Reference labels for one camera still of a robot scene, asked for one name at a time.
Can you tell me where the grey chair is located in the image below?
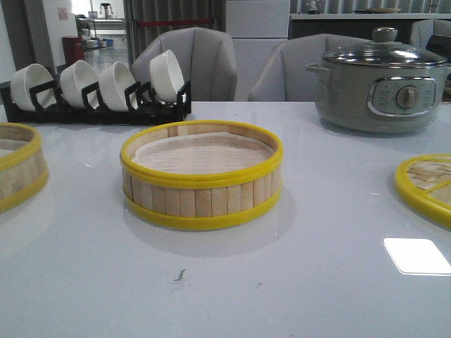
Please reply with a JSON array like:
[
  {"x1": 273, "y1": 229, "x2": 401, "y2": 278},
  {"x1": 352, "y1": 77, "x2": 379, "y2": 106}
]
[
  {"x1": 130, "y1": 27, "x2": 237, "y2": 101},
  {"x1": 409, "y1": 19, "x2": 450, "y2": 55},
  {"x1": 247, "y1": 34, "x2": 367, "y2": 102}
]

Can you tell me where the white bowl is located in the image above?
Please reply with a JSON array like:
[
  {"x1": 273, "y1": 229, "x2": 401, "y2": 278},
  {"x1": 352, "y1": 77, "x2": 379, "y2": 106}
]
[
  {"x1": 10, "y1": 63, "x2": 53, "y2": 111},
  {"x1": 60, "y1": 60, "x2": 98, "y2": 109},
  {"x1": 99, "y1": 61, "x2": 136, "y2": 112},
  {"x1": 149, "y1": 49, "x2": 185, "y2": 103}
]

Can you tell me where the far right grey chair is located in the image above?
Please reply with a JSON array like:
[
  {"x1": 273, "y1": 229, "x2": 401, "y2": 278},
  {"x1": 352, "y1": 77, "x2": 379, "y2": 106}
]
[{"x1": 409, "y1": 19, "x2": 450, "y2": 55}]

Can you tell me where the white cabinet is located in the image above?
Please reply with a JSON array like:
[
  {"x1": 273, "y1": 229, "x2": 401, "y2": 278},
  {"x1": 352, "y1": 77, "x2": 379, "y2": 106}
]
[{"x1": 225, "y1": 1, "x2": 290, "y2": 101}]

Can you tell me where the white steamer liner paper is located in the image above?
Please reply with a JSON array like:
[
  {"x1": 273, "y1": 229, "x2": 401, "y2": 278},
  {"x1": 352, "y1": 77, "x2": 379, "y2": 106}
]
[{"x1": 132, "y1": 132, "x2": 274, "y2": 175}]

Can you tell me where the bamboo steamer tier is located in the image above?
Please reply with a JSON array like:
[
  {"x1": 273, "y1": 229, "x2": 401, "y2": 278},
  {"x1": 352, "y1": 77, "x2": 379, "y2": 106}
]
[
  {"x1": 1, "y1": 123, "x2": 49, "y2": 212},
  {"x1": 120, "y1": 120, "x2": 283, "y2": 230}
]

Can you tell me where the left grey chair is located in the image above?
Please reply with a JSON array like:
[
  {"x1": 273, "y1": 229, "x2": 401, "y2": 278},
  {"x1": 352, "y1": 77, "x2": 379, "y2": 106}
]
[{"x1": 130, "y1": 27, "x2": 237, "y2": 101}]

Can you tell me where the glass pot lid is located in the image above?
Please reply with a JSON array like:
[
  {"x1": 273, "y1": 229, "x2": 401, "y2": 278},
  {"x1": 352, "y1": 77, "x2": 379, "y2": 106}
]
[{"x1": 323, "y1": 27, "x2": 447, "y2": 68}]

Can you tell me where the grey electric cooking pot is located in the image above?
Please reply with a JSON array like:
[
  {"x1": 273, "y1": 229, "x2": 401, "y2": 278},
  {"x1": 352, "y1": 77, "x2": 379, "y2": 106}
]
[{"x1": 307, "y1": 61, "x2": 450, "y2": 134}]

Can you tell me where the red bin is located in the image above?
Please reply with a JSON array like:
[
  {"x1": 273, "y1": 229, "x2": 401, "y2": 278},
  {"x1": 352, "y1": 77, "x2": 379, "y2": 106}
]
[{"x1": 62, "y1": 36, "x2": 85, "y2": 66}]

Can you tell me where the woven bamboo steamer lid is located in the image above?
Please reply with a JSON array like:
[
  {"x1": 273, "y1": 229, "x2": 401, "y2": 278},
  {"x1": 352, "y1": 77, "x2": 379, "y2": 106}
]
[{"x1": 394, "y1": 154, "x2": 450, "y2": 227}]

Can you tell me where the black bowl rack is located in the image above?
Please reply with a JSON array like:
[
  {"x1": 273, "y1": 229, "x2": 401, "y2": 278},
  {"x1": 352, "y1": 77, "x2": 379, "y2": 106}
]
[{"x1": 1, "y1": 80, "x2": 191, "y2": 126}]

